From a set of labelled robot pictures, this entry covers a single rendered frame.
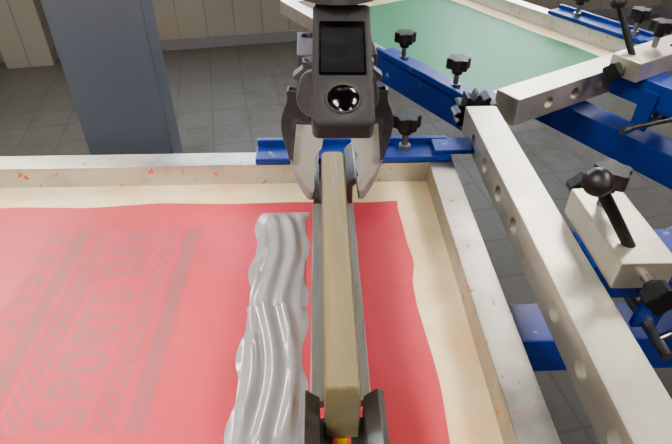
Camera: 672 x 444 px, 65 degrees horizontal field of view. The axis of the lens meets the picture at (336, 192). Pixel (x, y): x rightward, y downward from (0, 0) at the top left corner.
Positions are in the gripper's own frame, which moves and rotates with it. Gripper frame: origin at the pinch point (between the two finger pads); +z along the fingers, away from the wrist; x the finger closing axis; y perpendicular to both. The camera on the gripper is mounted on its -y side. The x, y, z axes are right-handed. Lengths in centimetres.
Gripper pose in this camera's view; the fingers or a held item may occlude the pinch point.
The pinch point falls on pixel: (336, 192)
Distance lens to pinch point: 52.6
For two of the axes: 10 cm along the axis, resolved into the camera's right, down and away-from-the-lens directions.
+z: -0.1, 8.1, 5.8
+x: -10.0, 0.2, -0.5
